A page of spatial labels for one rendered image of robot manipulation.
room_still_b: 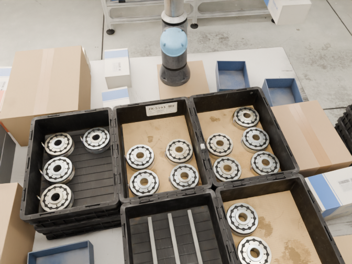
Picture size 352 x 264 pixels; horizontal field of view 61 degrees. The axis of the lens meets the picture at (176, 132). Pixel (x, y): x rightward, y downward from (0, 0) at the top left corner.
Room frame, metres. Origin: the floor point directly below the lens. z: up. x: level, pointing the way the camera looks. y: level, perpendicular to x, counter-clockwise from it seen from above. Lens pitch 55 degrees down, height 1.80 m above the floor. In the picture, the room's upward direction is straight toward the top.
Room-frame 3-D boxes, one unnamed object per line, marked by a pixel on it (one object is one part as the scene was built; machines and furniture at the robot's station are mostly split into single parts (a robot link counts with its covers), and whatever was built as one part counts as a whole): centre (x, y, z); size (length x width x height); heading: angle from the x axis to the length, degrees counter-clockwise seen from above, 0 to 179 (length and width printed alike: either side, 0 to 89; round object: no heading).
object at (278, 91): (0.95, -0.51, 0.74); 0.20 x 0.15 x 0.07; 2
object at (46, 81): (0.92, 0.57, 0.80); 0.40 x 0.30 x 0.20; 9
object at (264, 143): (0.64, -0.31, 0.86); 0.10 x 0.10 x 0.01
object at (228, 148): (0.61, -0.17, 0.86); 0.10 x 0.10 x 0.01
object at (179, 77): (1.06, 0.01, 0.83); 0.15 x 0.15 x 0.10
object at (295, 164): (0.62, -0.23, 0.92); 0.40 x 0.30 x 0.02; 10
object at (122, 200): (0.57, 0.06, 0.92); 0.40 x 0.30 x 0.02; 10
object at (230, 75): (1.08, -0.28, 0.74); 0.20 x 0.15 x 0.07; 179
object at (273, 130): (0.62, -0.23, 0.87); 0.40 x 0.30 x 0.11; 10
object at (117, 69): (1.15, 0.30, 0.75); 0.20 x 0.12 x 0.09; 8
